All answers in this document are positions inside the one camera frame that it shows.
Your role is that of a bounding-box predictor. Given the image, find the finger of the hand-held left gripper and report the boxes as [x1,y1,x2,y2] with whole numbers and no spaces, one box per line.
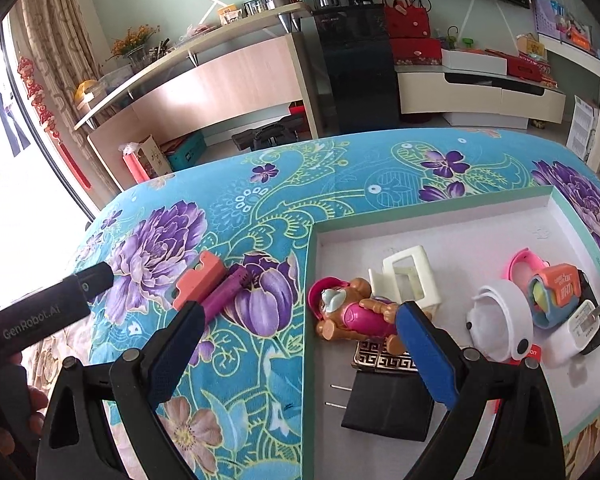
[72,261,115,303]

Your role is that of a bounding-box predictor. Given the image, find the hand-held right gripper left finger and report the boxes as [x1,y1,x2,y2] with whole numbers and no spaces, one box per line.
[36,300,207,480]

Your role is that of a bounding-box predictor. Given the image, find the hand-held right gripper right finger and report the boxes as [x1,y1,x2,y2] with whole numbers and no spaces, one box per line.
[396,301,566,480]

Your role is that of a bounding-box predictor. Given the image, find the gold patterned lighter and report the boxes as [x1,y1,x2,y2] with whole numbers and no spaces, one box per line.
[351,337,423,373]

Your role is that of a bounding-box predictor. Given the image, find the black charger plug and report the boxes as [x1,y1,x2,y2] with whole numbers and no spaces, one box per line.
[325,372,436,443]

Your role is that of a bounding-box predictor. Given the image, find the cream plastic rack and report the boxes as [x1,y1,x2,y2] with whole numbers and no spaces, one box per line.
[369,245,443,318]

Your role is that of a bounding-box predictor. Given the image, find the salmon plastic clip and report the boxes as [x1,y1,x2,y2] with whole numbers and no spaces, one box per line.
[172,251,227,311]

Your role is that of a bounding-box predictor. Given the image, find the pink bear toy figure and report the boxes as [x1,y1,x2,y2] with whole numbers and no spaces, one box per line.
[307,276,433,356]

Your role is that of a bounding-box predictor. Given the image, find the purple tube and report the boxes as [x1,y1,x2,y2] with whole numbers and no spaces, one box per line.
[200,266,253,323]

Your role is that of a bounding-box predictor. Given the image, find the green cardboard tray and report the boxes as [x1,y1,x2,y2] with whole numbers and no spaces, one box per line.
[302,185,600,480]

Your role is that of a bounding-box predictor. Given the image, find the pink smartwatch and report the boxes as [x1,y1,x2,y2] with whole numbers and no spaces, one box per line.
[501,249,546,286]

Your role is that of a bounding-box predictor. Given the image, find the blue toy with orange label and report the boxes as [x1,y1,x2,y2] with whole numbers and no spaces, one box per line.
[526,262,581,331]

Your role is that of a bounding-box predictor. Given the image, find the white charger plug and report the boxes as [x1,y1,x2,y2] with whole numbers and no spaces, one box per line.
[532,299,600,368]

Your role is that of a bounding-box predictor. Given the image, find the floral blanket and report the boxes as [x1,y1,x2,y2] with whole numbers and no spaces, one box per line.
[22,127,600,480]

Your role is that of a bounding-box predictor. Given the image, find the red paper bag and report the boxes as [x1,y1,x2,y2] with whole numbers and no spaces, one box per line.
[121,150,153,184]

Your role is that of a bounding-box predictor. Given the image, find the beige gift bag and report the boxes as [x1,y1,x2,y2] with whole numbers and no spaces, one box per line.
[130,135,173,178]

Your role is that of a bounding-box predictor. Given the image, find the blue crate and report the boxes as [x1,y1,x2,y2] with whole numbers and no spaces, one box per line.
[162,130,207,172]

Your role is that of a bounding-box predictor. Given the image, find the red hanging ornament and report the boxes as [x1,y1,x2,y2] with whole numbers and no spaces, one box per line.
[17,57,91,188]

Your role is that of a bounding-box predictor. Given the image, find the clear storage box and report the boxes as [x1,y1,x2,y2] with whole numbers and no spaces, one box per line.
[97,71,133,96]

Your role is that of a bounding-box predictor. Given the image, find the black floor bag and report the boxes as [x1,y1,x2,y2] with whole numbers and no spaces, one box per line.
[231,115,308,151]

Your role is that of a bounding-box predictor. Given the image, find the wooden partition counter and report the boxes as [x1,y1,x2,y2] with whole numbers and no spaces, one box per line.
[74,2,326,191]

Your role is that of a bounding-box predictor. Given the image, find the yellow flowers in vase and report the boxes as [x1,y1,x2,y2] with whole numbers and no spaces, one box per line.
[109,25,161,68]

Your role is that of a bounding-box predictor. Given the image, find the patterned curtain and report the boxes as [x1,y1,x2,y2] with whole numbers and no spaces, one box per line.
[22,0,111,126]

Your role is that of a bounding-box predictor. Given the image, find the white television cabinet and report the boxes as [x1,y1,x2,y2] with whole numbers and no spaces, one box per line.
[395,71,567,128]

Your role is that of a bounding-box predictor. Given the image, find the white printed carton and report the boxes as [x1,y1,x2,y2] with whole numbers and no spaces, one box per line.
[566,95,600,161]

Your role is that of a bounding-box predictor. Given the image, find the black tea bar machine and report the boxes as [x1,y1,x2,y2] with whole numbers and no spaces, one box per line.
[304,0,401,136]

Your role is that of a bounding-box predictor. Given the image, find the white flat box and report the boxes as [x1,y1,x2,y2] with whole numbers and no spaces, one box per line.
[440,49,508,77]

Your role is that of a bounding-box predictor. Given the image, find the red gift box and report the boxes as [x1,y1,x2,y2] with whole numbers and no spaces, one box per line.
[390,37,443,67]

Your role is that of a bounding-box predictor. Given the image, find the red patterned box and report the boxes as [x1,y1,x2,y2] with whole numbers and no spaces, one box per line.
[507,52,551,81]

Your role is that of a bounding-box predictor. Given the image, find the red handbag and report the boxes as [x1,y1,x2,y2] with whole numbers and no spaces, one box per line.
[381,0,431,40]

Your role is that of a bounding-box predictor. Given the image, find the purple file basket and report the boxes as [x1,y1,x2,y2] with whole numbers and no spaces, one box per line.
[532,0,563,36]

